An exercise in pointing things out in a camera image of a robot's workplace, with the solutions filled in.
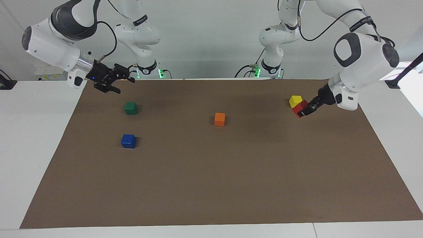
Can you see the white box with yellow labels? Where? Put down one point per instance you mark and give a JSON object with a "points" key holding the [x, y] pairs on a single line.
{"points": [[49, 76]]}

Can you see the blue cube block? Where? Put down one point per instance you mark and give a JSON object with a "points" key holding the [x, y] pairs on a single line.
{"points": [[128, 141]]}

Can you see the brown table mat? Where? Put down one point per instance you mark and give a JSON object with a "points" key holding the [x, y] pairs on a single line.
{"points": [[211, 181]]}

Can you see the green cube block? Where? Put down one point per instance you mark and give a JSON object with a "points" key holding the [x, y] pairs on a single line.
{"points": [[131, 108]]}

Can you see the yellow cube block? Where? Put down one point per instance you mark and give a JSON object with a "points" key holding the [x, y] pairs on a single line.
{"points": [[295, 100]]}

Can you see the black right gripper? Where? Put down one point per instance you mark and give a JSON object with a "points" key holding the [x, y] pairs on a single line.
{"points": [[100, 74]]}

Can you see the red cube block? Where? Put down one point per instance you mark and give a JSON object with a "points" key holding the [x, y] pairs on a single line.
{"points": [[299, 108]]}

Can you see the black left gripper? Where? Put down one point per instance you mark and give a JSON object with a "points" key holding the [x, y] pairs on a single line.
{"points": [[325, 97]]}

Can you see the black stand with pole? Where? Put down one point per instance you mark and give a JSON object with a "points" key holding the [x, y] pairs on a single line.
{"points": [[393, 82]]}

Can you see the black table clamp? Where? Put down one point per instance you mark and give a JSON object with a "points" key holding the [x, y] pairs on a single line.
{"points": [[6, 84]]}

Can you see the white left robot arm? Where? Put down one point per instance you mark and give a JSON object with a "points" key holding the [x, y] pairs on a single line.
{"points": [[360, 62]]}

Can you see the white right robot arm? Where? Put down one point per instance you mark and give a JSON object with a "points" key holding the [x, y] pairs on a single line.
{"points": [[53, 49]]}

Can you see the orange cube block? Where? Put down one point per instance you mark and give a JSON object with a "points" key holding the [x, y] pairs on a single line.
{"points": [[219, 119]]}

